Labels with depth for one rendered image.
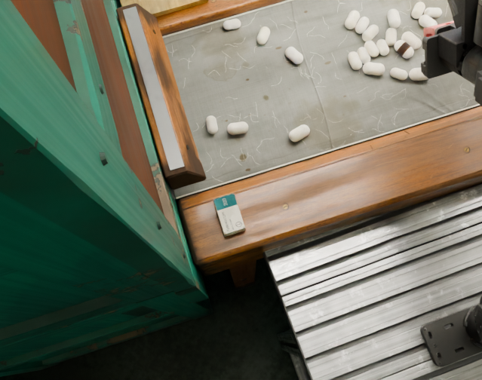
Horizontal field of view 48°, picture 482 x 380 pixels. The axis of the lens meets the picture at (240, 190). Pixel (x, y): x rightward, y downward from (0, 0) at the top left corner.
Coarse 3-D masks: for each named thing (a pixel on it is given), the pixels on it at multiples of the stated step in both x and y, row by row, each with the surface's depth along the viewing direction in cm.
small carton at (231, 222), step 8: (216, 200) 85; (224, 200) 85; (232, 200) 85; (216, 208) 85; (224, 208) 85; (232, 208) 85; (224, 216) 85; (232, 216) 85; (240, 216) 85; (224, 224) 84; (232, 224) 84; (240, 224) 84; (224, 232) 84; (232, 232) 84
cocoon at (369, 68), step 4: (364, 64) 94; (368, 64) 94; (372, 64) 94; (376, 64) 94; (380, 64) 94; (364, 68) 94; (368, 68) 94; (372, 68) 94; (376, 68) 94; (380, 68) 93; (384, 68) 94; (364, 72) 95; (368, 72) 94; (372, 72) 94; (376, 72) 94; (380, 72) 94
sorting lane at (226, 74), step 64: (320, 0) 100; (384, 0) 99; (192, 64) 97; (256, 64) 96; (320, 64) 96; (384, 64) 96; (192, 128) 93; (256, 128) 93; (320, 128) 93; (384, 128) 93; (192, 192) 90
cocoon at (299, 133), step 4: (304, 124) 92; (296, 128) 91; (300, 128) 91; (304, 128) 91; (308, 128) 91; (292, 132) 91; (296, 132) 91; (300, 132) 91; (304, 132) 91; (308, 132) 91; (292, 136) 91; (296, 136) 91; (300, 136) 91; (304, 136) 91; (292, 140) 91; (296, 140) 91
